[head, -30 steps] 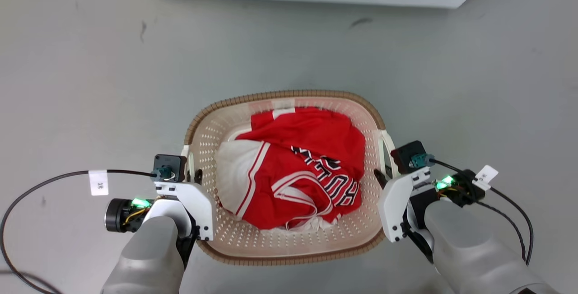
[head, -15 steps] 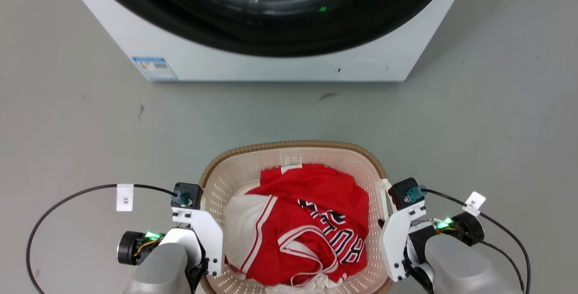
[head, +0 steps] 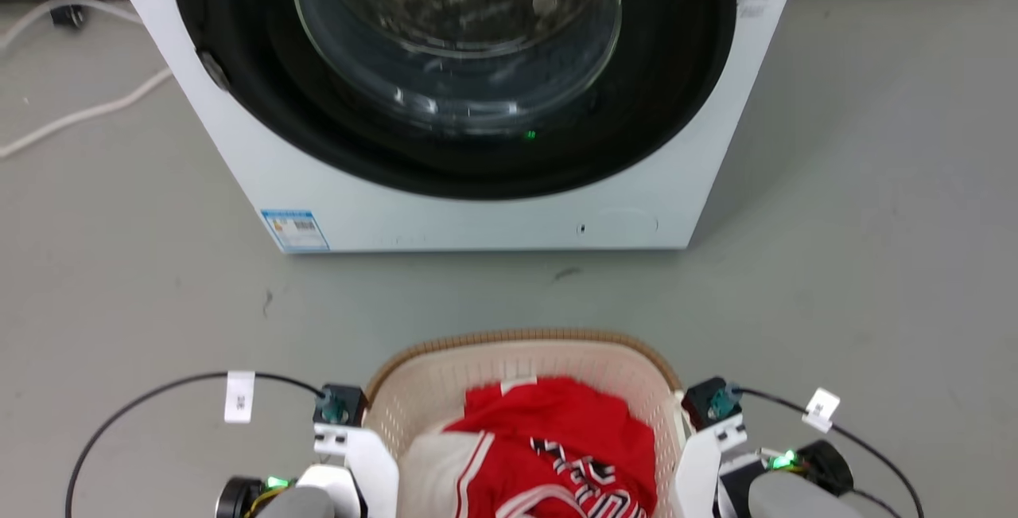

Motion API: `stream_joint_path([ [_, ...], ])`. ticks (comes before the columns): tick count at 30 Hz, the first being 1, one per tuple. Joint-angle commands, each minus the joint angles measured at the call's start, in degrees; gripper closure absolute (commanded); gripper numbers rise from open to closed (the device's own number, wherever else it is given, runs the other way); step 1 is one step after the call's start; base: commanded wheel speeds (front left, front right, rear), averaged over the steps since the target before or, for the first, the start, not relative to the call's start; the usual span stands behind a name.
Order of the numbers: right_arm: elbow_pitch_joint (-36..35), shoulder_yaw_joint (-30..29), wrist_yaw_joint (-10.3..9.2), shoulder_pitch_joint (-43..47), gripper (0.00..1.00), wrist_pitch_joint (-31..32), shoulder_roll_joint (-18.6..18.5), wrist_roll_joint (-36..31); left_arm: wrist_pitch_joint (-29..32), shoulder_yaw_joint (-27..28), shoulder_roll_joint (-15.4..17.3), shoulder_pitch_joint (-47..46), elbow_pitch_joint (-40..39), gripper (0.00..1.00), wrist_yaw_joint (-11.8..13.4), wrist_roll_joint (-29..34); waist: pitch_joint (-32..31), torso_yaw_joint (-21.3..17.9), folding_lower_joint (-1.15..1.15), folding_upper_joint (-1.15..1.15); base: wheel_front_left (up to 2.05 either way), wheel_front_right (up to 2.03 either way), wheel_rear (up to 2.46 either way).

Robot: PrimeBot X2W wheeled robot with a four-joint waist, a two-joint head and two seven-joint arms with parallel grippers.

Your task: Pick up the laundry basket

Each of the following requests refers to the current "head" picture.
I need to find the thin white floor cable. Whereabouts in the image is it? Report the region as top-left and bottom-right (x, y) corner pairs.
(0, 0), (146, 51)

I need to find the white garment with red stripes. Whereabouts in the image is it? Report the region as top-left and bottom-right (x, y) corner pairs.
(396, 429), (495, 518)

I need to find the white front-load washing machine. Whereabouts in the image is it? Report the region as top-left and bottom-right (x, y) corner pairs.
(103, 0), (804, 255)

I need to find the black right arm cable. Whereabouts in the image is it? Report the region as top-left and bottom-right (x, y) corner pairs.
(736, 388), (925, 518)

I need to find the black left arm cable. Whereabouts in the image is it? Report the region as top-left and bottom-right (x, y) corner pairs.
(65, 371), (328, 518)

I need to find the blue energy label sticker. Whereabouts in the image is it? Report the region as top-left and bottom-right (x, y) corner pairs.
(260, 208), (332, 254)

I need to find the black round washer door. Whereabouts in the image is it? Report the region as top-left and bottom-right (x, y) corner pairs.
(169, 0), (737, 201)

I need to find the white cable tag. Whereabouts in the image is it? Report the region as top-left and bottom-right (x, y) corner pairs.
(224, 370), (256, 424)
(801, 388), (842, 434)

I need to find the red basketball jersey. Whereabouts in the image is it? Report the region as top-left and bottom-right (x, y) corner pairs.
(444, 376), (659, 518)

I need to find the beige plastic laundry basket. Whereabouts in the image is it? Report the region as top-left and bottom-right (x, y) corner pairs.
(363, 329), (686, 518)

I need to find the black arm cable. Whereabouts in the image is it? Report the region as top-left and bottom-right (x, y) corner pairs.
(65, 371), (328, 518)
(736, 388), (925, 518)

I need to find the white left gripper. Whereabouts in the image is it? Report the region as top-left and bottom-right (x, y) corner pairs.
(297, 423), (400, 518)

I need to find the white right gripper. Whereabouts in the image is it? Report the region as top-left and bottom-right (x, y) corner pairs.
(671, 413), (766, 518)

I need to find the thick white floor hose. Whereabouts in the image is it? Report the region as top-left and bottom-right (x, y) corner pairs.
(0, 67), (173, 160)

